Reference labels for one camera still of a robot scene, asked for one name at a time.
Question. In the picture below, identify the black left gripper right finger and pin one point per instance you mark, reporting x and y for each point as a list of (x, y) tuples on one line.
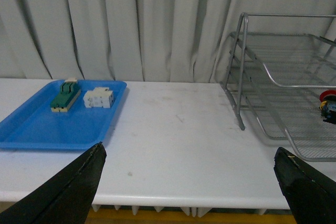
[(309, 193)]

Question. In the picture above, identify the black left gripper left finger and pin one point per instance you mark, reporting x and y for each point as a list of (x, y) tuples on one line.
[(66, 197)]

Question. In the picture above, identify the red emergency stop button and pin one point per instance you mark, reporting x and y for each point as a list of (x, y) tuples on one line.
[(327, 106)]

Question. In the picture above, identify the blue plastic tray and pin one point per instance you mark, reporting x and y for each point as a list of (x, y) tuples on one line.
[(34, 126)]

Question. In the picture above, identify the green terminal block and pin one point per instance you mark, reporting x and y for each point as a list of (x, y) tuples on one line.
[(69, 91)]

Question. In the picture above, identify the white circuit breaker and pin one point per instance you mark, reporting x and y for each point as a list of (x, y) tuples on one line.
[(99, 97)]

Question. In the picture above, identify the white curtain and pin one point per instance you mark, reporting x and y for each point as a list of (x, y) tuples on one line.
[(131, 40)]

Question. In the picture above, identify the silver wire mesh rack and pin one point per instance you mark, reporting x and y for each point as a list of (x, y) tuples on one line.
[(279, 64)]

